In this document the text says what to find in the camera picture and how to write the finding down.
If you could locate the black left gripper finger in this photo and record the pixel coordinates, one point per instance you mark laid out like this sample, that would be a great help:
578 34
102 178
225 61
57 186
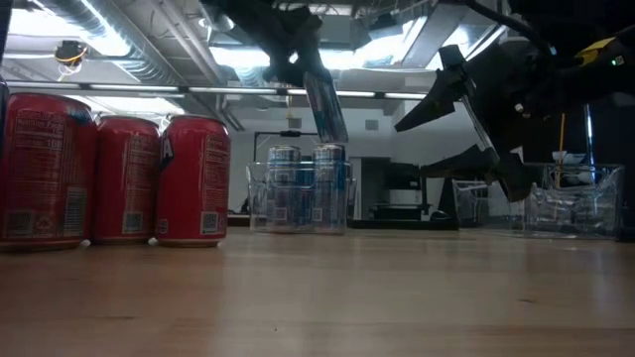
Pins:
313 52
284 67

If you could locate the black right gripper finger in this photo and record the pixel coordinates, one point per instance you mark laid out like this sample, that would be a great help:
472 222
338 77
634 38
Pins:
471 163
441 94

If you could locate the clear plastic bin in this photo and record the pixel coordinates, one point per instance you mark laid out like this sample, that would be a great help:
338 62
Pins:
570 218
258 218

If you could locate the red cola can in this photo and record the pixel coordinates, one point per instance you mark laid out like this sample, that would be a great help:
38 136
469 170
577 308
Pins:
196 183
126 183
44 173

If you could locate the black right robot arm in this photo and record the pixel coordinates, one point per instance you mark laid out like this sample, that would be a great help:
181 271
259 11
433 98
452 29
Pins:
595 15

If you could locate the long fluorescent strip light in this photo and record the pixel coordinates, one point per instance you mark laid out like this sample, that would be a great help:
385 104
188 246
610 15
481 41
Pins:
233 90

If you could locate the bright ceiling light panel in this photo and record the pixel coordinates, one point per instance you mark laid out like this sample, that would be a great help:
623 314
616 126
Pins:
377 54

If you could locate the black background cabinet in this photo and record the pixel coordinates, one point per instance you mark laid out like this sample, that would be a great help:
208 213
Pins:
397 188

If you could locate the round ceiling sensor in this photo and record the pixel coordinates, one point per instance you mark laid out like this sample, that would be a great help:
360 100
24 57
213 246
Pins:
69 52

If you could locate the grey ceiling duct box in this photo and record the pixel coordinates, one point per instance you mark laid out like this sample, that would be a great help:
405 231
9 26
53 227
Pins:
342 32

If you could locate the black frame clamp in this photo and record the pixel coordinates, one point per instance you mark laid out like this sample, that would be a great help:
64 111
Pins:
449 208

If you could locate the black gantry frame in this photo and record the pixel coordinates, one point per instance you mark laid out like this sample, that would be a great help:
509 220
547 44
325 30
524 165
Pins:
290 134

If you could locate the spiral silver ceiling duct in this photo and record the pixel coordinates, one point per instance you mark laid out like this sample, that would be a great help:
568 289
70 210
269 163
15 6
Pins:
124 54

